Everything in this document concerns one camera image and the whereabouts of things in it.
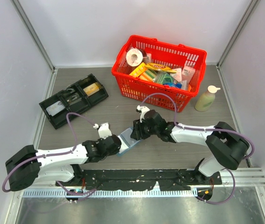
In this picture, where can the yellow orange box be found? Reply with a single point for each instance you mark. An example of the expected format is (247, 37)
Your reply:
(143, 73)

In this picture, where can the white card in tray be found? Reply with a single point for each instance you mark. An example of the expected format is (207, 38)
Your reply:
(55, 108)

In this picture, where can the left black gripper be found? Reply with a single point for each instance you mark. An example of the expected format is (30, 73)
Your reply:
(114, 152)

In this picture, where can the pink white packet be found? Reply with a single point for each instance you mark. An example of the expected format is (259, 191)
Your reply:
(187, 73)

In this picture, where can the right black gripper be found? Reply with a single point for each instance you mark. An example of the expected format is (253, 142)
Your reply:
(138, 133)

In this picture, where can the blue leather card holder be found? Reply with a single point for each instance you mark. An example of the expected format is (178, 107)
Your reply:
(127, 142)

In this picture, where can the red plastic shopping basket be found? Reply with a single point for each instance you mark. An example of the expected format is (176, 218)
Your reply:
(173, 56)

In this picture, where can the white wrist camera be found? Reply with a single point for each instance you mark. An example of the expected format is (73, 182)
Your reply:
(142, 110)
(103, 130)

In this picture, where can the white slotted cable duct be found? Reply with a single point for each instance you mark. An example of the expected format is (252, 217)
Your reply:
(51, 193)

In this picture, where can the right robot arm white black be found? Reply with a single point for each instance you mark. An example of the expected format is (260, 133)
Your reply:
(228, 147)

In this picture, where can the yellow chips bag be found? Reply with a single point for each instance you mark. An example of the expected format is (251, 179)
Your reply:
(159, 67)

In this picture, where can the aluminium frame rail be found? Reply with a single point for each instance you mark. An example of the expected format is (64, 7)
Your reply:
(243, 177)

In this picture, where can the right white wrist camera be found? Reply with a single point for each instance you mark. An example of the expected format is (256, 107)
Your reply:
(142, 110)

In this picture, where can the white tape roll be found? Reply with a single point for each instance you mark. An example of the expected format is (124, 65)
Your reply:
(134, 57)

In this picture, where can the black compartment tray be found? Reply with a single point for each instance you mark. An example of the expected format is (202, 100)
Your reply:
(86, 102)

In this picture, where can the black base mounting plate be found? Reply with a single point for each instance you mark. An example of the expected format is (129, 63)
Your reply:
(140, 179)

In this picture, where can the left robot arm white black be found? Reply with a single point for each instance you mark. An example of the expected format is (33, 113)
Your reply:
(29, 166)

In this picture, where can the green patterned packet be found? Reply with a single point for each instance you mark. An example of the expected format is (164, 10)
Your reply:
(165, 78)

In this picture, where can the green lotion bottle white cap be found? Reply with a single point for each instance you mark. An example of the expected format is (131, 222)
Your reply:
(206, 99)

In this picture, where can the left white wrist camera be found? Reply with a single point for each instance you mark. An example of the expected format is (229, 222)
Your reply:
(103, 130)

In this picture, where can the dark brown credit card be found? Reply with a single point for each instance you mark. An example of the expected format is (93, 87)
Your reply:
(72, 98)

